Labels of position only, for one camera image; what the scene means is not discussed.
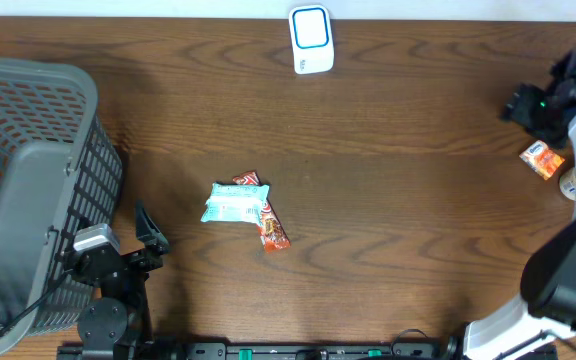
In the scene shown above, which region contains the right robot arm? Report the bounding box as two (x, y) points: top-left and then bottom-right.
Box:
(446, 47), (576, 359)

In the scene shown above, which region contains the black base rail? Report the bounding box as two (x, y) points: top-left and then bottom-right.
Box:
(57, 340), (559, 360)

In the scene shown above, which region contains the orange tissue packet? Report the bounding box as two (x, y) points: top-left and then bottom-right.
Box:
(519, 140), (565, 180)

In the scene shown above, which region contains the mint green snack packet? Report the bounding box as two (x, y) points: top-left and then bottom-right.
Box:
(201, 183), (270, 226)

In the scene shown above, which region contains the red chocolate bar wrapper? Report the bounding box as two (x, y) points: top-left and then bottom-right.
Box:
(233, 171), (291, 253)

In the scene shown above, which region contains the white barcode scanner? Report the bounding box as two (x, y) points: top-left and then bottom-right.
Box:
(288, 5), (335, 75)

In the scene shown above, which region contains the green lid white jar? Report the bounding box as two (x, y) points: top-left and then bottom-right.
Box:
(559, 167), (576, 201)

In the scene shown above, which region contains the grey plastic shopping basket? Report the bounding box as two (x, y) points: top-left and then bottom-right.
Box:
(0, 58), (123, 355)

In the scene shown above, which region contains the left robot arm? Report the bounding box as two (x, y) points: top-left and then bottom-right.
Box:
(57, 201), (170, 359)

